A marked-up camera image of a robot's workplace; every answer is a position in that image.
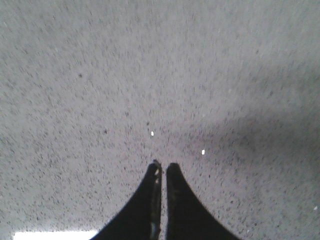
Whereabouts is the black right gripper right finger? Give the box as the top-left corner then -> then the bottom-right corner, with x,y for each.
166,163 -> 238,240

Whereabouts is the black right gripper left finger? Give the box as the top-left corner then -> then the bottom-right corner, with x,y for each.
92,159 -> 162,240

